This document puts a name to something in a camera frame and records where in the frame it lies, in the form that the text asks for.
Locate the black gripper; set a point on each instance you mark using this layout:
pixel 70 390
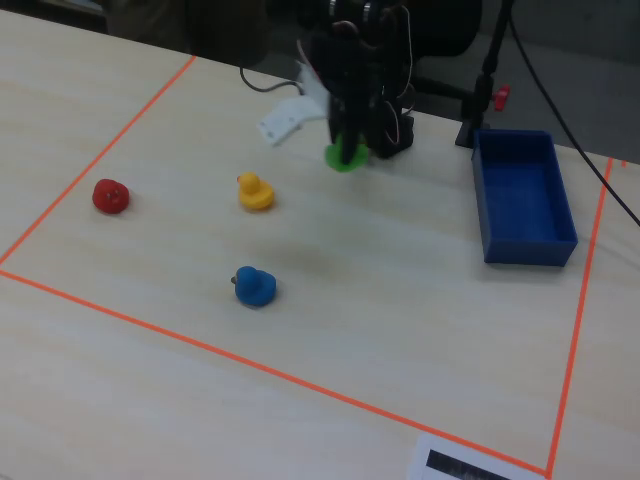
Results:
pixel 350 120

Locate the green rubber duck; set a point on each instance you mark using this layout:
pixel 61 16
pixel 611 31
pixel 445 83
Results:
pixel 334 156

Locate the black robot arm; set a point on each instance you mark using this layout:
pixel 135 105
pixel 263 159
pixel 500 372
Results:
pixel 395 135

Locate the yellow rubber duck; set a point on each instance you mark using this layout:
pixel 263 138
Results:
pixel 255 192

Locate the blue rubber duck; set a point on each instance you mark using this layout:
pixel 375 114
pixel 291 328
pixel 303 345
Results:
pixel 255 286

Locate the blue plastic box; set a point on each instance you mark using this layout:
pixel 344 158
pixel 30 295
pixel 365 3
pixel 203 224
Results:
pixel 522 200

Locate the red rubber duck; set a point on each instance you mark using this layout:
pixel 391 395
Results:
pixel 111 196

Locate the black clamp stand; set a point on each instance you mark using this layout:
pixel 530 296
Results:
pixel 477 100

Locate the black office chair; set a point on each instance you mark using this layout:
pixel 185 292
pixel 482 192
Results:
pixel 450 30

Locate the red clamp knob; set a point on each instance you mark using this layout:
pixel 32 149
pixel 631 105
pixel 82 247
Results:
pixel 501 96

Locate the orange tape strip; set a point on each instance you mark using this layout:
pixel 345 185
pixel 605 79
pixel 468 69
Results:
pixel 275 371
pixel 580 310
pixel 100 157

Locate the white paper with black bar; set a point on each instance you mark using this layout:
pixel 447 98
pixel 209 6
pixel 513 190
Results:
pixel 450 462

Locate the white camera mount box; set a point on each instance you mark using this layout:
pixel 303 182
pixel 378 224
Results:
pixel 282 120

